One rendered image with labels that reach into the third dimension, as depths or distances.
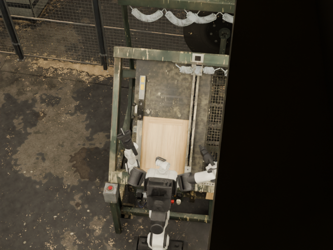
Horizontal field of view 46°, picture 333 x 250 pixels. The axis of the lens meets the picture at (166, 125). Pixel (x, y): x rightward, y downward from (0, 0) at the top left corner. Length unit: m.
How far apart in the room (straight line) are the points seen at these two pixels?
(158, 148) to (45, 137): 2.13
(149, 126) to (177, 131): 0.27
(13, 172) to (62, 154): 0.62
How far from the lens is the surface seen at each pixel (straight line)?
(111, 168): 3.85
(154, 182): 3.18
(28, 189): 5.04
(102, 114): 5.55
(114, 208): 4.01
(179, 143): 3.73
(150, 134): 3.73
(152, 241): 3.75
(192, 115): 3.65
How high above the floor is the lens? 4.11
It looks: 50 degrees down
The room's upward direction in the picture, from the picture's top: 1 degrees clockwise
